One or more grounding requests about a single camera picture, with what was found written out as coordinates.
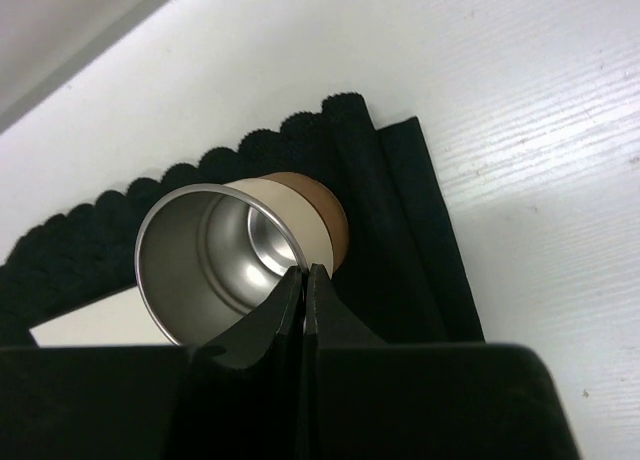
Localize metal cup brown base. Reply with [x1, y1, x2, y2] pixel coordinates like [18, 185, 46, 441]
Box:
[134, 172, 349, 345]

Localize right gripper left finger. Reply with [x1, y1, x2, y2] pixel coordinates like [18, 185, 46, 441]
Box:
[192, 267, 304, 459]

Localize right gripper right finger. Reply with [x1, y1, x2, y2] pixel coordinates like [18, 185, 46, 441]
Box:
[303, 265, 385, 459]

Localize white square plate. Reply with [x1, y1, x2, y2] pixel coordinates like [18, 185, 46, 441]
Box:
[30, 287, 171, 347]

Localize black cloth placemat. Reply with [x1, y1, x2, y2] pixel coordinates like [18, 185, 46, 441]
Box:
[1, 93, 484, 346]

